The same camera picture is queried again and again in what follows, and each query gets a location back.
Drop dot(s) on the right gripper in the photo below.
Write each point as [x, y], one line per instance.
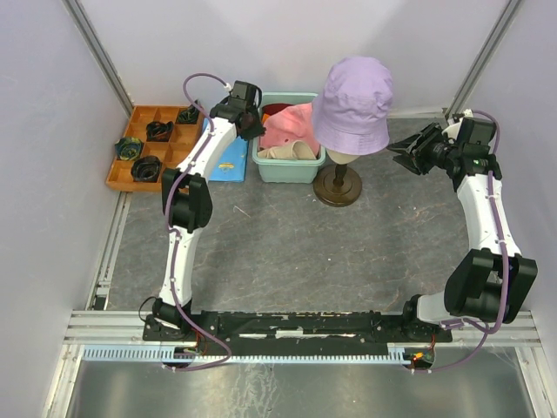
[416, 161]

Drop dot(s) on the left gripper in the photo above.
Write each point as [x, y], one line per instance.
[260, 128]

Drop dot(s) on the pink bucket hat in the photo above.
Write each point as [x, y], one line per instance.
[294, 123]

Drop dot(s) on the blue printed cloth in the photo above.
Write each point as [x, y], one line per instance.
[223, 154]

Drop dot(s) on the purple bucket hat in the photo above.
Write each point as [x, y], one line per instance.
[349, 115]

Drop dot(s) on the teal plastic basket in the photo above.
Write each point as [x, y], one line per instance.
[280, 170]

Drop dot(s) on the cream mannequin head stand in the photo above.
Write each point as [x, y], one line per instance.
[337, 184]

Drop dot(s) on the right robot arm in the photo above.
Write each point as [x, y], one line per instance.
[488, 287]

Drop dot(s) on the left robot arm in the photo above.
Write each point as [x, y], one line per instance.
[187, 203]

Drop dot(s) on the dark red hat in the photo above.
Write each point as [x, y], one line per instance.
[271, 109]

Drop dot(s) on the green patterned rolled tie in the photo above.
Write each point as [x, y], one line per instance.
[189, 115]

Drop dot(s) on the beige bucket hat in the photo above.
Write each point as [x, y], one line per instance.
[296, 150]

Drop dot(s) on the dark brown rolled tie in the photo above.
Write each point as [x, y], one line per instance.
[146, 169]

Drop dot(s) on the yellow blue rolled tie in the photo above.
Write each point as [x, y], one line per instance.
[128, 148]

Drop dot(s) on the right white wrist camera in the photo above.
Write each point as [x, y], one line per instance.
[454, 123]

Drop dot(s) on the right aluminium corner post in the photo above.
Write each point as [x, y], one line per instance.
[487, 50]

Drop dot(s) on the aluminium corner post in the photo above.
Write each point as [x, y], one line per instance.
[84, 25]
[487, 50]

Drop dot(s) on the left aluminium corner post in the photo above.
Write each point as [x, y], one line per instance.
[84, 25]

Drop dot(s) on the light blue cable duct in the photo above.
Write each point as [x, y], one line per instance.
[394, 356]

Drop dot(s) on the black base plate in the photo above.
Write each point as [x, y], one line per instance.
[307, 334]

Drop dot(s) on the aluminium front rail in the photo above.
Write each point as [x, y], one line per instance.
[125, 328]

